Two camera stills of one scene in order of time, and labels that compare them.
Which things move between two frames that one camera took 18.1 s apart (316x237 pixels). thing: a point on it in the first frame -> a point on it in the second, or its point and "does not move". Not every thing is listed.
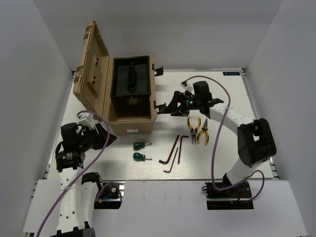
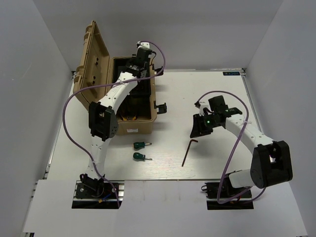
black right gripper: x=180 y=111 -> x=198 y=129
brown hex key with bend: x=182 y=136 -> x=187 y=150
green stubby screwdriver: x=138 y=155 does not move
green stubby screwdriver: x=140 y=145 does not move
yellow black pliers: x=194 y=132 -> x=133 y=118
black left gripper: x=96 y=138 -> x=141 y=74
